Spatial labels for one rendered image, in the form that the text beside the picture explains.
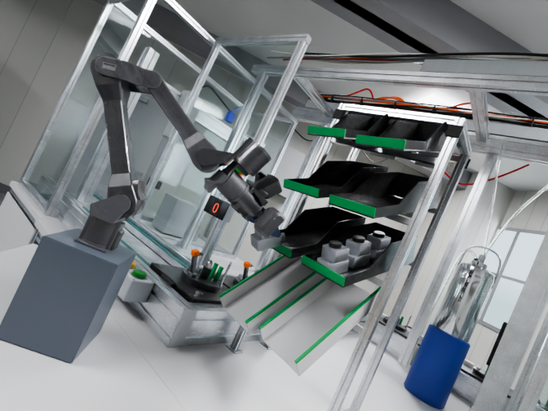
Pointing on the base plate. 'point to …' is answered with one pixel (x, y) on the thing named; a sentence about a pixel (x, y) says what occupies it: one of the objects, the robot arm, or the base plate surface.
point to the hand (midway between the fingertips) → (267, 223)
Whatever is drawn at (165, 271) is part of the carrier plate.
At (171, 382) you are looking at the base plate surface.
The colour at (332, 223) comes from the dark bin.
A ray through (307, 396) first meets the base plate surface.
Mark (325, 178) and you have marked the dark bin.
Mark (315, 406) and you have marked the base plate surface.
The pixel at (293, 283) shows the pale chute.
